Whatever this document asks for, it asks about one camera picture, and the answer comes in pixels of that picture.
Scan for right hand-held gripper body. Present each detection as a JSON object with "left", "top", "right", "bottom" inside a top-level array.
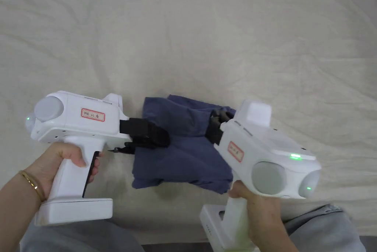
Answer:
[{"left": 200, "top": 99, "right": 322, "bottom": 252}]

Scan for person's left forearm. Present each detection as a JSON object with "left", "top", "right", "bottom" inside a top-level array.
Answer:
[{"left": 0, "top": 172, "right": 46, "bottom": 252}]

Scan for person's left hand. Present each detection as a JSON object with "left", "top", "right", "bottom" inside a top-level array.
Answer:
[{"left": 19, "top": 141, "right": 102, "bottom": 203}]

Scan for person's legs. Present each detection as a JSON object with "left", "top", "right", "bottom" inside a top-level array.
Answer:
[{"left": 19, "top": 203, "right": 366, "bottom": 252}]

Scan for person's right forearm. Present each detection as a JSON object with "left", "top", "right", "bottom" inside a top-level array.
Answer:
[{"left": 251, "top": 228, "right": 299, "bottom": 252}]

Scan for dark blue garment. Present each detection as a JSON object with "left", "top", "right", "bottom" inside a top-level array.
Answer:
[{"left": 131, "top": 94, "right": 238, "bottom": 195}]

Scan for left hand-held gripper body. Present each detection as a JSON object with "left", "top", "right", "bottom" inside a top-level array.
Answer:
[{"left": 25, "top": 90, "right": 148, "bottom": 227}]

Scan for bed with beige sheet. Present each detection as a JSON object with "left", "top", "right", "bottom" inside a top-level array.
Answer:
[{"left": 0, "top": 0, "right": 377, "bottom": 245}]

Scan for person's right hand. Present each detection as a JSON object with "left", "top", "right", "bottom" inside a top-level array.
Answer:
[{"left": 228, "top": 180, "right": 289, "bottom": 235}]

